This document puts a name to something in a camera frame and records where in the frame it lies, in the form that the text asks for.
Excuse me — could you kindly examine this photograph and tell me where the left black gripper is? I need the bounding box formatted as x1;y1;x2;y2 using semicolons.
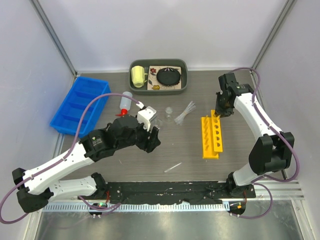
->
116;118;161;153

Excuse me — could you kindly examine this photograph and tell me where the yellow test tube rack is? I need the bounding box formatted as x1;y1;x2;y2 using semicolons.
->
201;109;223;159

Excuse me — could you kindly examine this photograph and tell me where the glass test tube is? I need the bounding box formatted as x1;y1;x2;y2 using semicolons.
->
164;162;182;173

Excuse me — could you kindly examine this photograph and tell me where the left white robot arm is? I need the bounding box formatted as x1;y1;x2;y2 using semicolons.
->
12;115;161;213

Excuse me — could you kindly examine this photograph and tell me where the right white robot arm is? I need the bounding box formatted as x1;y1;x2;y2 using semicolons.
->
215;72;295;198

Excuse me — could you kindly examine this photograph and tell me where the small glass beaker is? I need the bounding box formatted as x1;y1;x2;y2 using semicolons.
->
154;118;163;129

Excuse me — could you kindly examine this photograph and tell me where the bundle of plastic pipettes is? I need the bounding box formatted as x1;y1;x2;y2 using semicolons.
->
174;101;196;126

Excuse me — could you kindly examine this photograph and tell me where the small glass erlenmeyer flask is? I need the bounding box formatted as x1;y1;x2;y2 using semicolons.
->
165;107;173;122

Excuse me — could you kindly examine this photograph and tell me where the white wash bottle red cap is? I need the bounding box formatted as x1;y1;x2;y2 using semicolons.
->
116;96;132;117

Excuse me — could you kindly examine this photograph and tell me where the floral coaster card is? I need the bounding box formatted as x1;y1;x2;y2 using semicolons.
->
147;65;182;91

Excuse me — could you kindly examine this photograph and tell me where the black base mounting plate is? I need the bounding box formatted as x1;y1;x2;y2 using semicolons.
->
83;181;256;205

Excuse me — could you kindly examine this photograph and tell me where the black round dish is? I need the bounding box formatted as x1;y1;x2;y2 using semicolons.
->
156;67;181;87

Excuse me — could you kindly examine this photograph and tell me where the pale yellow mug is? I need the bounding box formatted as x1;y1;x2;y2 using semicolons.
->
130;65;148;88

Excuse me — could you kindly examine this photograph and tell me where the grey-green plastic tray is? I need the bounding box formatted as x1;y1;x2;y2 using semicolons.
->
128;58;188;95

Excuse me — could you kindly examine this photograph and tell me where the blue divided plastic bin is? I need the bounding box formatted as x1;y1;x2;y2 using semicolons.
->
50;76;111;138

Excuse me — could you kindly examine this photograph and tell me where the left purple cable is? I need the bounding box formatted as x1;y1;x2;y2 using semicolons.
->
0;92;145;225

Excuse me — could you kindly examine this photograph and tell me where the white slotted cable duct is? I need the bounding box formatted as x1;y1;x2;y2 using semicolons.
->
42;201;230;213

